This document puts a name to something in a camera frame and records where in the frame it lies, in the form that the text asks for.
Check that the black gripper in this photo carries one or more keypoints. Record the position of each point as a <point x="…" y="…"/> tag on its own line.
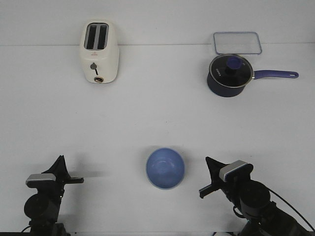
<point x="229" y="191"/>
<point x="59" y="170"/>

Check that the blue bowl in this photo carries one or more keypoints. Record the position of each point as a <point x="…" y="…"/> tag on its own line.
<point x="165" y="168"/>

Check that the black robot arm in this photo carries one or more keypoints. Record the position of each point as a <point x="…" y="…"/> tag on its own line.
<point x="251" y="200"/>
<point x="43" y="208"/>

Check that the dark blue saucepan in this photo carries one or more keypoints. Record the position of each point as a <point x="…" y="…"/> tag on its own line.
<point x="257" y="74"/>

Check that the glass lid with blue knob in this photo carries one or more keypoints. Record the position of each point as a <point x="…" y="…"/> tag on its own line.
<point x="231" y="71"/>

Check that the clear blue-rimmed plastic container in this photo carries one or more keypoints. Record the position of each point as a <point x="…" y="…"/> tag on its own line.
<point x="238" y="42"/>

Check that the white two-slot toaster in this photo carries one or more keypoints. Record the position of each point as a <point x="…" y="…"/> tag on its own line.
<point x="99" y="51"/>

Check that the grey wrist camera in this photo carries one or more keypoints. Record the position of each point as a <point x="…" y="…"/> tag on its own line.
<point x="34" y="180"/>
<point x="235" y="167"/>

